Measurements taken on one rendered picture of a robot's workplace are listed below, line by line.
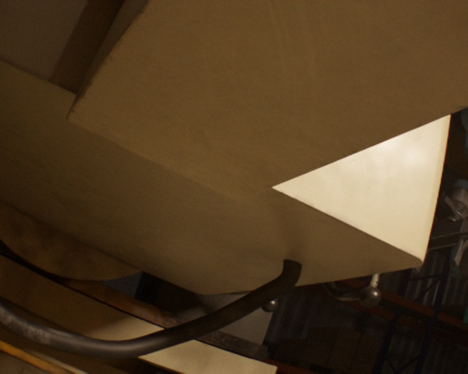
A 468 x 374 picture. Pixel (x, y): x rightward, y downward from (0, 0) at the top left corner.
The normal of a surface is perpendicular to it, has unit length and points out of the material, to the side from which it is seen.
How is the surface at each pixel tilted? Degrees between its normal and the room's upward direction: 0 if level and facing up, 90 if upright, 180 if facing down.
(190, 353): 90
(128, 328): 90
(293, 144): 180
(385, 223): 90
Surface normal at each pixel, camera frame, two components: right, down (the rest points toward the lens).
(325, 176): 0.42, -0.20
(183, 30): -0.29, 0.89
